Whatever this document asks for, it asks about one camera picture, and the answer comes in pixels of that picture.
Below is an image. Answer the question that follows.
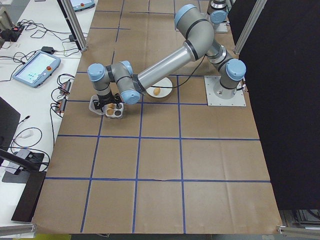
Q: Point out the silver arm base connector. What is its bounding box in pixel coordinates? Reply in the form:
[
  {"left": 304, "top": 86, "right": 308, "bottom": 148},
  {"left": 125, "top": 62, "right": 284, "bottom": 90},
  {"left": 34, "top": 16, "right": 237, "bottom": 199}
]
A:
[{"left": 239, "top": 77, "right": 249, "bottom": 93}]

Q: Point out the white egg tray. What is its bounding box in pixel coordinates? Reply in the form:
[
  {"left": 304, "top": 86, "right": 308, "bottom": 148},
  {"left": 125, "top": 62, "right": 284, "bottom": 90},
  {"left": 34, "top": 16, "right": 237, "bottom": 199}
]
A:
[{"left": 89, "top": 94, "right": 124, "bottom": 120}]

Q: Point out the white round plate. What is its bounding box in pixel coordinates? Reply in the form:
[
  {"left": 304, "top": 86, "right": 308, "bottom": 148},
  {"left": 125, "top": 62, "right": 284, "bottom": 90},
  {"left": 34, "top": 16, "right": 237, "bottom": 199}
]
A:
[{"left": 146, "top": 76, "right": 173, "bottom": 99}]

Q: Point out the small black usb adapter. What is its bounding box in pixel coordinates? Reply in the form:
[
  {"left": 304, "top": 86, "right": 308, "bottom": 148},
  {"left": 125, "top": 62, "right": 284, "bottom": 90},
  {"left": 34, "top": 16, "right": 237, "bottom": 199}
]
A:
[
  {"left": 50, "top": 98, "right": 68, "bottom": 115},
  {"left": 57, "top": 78, "right": 74, "bottom": 95}
]

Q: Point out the white side desk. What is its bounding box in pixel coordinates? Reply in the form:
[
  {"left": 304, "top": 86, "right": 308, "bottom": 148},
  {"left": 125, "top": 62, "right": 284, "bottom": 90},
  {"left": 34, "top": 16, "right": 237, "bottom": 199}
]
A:
[{"left": 0, "top": 0, "right": 96, "bottom": 226}]

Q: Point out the blue grey teach pendant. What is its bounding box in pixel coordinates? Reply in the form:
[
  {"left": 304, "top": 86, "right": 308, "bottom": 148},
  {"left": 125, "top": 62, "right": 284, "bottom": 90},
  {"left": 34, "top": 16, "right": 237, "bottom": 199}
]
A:
[
  {"left": 69, "top": 0, "right": 97, "bottom": 13},
  {"left": 11, "top": 49, "right": 62, "bottom": 89}
]

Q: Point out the small white device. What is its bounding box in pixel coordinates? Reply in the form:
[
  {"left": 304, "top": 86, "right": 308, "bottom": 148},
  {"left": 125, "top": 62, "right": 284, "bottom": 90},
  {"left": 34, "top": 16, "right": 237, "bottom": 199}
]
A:
[{"left": 15, "top": 128, "right": 35, "bottom": 140}]

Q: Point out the black monitor stand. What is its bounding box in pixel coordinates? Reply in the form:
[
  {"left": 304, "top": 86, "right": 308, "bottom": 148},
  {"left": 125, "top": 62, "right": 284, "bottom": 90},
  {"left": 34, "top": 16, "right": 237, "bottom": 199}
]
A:
[{"left": 0, "top": 148, "right": 51, "bottom": 185}]

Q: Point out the silver hub box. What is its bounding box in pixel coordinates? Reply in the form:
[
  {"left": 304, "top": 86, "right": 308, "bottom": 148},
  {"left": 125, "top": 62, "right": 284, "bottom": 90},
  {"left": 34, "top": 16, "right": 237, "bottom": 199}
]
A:
[{"left": 4, "top": 149, "right": 31, "bottom": 176}]

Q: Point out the black monitor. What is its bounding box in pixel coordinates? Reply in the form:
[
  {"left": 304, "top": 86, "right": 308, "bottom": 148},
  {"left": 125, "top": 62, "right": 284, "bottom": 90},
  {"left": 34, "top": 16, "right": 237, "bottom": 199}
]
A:
[{"left": 0, "top": 96, "right": 21, "bottom": 153}]

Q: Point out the black power strip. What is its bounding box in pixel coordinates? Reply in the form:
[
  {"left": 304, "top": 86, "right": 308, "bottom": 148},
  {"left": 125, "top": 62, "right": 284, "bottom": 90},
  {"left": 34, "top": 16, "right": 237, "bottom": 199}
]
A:
[{"left": 11, "top": 22, "right": 25, "bottom": 35}]

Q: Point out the black box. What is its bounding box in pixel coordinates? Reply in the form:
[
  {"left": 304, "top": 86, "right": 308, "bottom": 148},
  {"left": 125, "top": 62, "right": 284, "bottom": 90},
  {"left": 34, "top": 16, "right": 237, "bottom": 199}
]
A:
[{"left": 0, "top": 29, "right": 20, "bottom": 43}]

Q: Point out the black flat panel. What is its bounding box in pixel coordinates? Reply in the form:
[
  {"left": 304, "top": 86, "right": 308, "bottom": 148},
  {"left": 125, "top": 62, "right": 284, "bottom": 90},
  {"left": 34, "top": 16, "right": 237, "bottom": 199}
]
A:
[{"left": 11, "top": 171, "right": 48, "bottom": 223}]

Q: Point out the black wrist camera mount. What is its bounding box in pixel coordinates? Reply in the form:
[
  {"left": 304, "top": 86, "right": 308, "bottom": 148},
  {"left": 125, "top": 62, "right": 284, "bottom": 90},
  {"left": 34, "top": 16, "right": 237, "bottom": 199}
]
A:
[{"left": 92, "top": 98, "right": 105, "bottom": 113}]

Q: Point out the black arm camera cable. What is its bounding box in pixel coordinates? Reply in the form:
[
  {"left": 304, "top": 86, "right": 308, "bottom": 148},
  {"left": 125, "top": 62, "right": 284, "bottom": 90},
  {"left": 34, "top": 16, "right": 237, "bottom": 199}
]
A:
[{"left": 136, "top": 53, "right": 210, "bottom": 89}]

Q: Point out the tall aluminium post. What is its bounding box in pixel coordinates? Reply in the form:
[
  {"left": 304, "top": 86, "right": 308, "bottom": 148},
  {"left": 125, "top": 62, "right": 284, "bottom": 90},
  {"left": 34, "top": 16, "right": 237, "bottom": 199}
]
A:
[{"left": 56, "top": 0, "right": 89, "bottom": 53}]

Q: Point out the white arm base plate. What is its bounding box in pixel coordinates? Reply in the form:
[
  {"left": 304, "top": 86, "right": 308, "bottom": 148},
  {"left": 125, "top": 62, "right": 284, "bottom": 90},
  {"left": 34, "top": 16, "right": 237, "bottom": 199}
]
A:
[
  {"left": 204, "top": 75, "right": 247, "bottom": 107},
  {"left": 213, "top": 22, "right": 230, "bottom": 34}
]

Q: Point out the aluminium V-shaped frame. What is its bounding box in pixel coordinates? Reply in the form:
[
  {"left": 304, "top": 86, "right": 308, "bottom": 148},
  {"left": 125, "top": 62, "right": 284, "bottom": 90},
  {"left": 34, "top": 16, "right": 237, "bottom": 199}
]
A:
[{"left": 233, "top": 0, "right": 269, "bottom": 55}]

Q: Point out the aluminium frame bar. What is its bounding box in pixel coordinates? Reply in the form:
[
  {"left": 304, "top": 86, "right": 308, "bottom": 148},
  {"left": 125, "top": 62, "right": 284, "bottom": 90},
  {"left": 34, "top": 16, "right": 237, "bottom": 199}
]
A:
[
  {"left": 275, "top": 224, "right": 320, "bottom": 237},
  {"left": 0, "top": 223, "right": 38, "bottom": 238}
]

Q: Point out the black frame cover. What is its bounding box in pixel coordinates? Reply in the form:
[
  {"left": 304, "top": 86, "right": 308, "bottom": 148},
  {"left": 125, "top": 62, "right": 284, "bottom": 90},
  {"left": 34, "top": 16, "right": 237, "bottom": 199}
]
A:
[{"left": 226, "top": 0, "right": 320, "bottom": 211}]

